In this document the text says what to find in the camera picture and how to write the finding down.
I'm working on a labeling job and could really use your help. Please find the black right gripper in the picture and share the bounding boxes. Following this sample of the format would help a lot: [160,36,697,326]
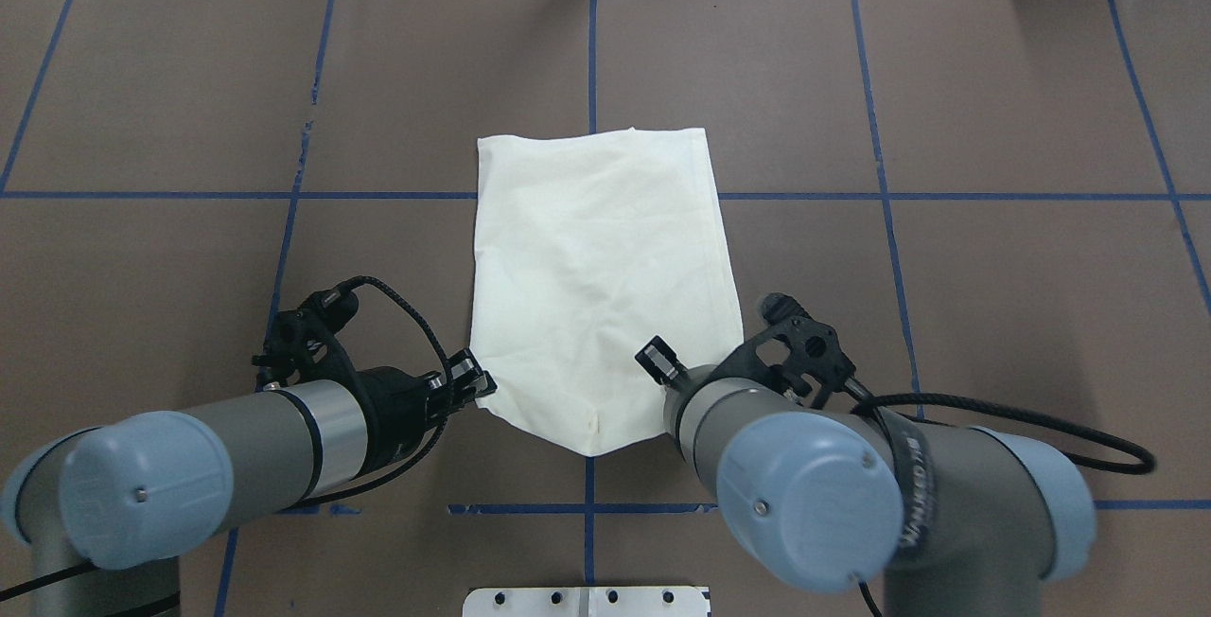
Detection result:
[635,336,718,400]

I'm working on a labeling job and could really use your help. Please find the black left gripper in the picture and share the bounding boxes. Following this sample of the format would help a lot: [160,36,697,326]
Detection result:
[360,348,498,472]

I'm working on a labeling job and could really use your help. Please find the cream long-sleeve cat shirt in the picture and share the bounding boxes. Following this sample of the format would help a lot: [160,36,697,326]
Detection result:
[467,127,744,457]

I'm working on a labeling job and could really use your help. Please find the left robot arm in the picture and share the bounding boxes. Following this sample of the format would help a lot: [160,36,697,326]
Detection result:
[2,349,497,616]

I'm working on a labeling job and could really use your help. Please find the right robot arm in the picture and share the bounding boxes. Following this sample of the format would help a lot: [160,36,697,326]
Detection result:
[636,338,1097,616]

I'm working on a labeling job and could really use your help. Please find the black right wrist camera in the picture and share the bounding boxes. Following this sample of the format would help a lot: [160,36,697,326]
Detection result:
[708,292,872,410]

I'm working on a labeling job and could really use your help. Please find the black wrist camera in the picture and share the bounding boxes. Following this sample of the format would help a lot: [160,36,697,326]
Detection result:
[708,292,872,410]
[252,282,360,390]

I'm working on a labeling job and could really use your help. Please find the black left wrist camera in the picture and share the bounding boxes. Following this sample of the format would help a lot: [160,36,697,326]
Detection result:
[252,282,360,390]

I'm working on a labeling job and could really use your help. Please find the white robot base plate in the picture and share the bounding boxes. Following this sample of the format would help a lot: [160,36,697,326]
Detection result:
[463,584,712,616]

